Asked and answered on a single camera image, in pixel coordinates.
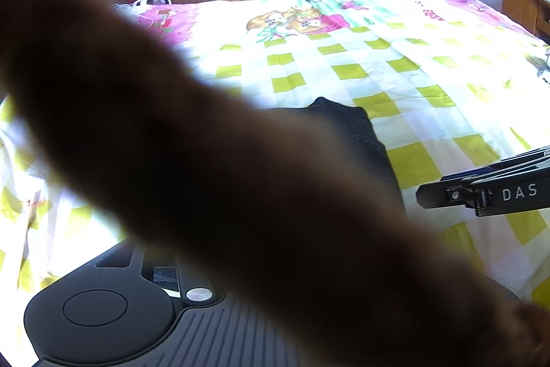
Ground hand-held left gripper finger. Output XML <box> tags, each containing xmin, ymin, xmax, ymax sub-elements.
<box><xmin>95</xmin><ymin>240</ymin><xmax>226</xmax><ymax>307</ymax></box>

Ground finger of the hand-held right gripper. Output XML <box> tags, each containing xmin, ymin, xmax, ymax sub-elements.
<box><xmin>442</xmin><ymin>149</ymin><xmax>550</xmax><ymax>181</ymax></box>
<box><xmin>417</xmin><ymin>166</ymin><xmax>550</xmax><ymax>217</ymax></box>

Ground black pants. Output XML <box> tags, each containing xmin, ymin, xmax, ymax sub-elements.
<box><xmin>253</xmin><ymin>95</ymin><xmax>411</xmax><ymax>222</ymax></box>

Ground crumpled white grey cloth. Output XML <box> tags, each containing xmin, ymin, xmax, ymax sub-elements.
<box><xmin>528</xmin><ymin>44</ymin><xmax>550</xmax><ymax>86</ymax></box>

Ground printed checkered bed sheet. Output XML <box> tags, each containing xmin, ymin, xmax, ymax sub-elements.
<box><xmin>0</xmin><ymin>0</ymin><xmax>550</xmax><ymax>350</ymax></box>

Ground wooden desk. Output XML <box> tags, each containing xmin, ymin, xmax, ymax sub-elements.
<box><xmin>500</xmin><ymin>0</ymin><xmax>550</xmax><ymax>40</ymax></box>

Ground brown fuzzy cord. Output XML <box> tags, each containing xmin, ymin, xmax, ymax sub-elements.
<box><xmin>0</xmin><ymin>0</ymin><xmax>550</xmax><ymax>367</ymax></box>

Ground white cables on nightstand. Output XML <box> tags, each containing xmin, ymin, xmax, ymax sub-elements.
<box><xmin>111</xmin><ymin>0</ymin><xmax>163</xmax><ymax>19</ymax></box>

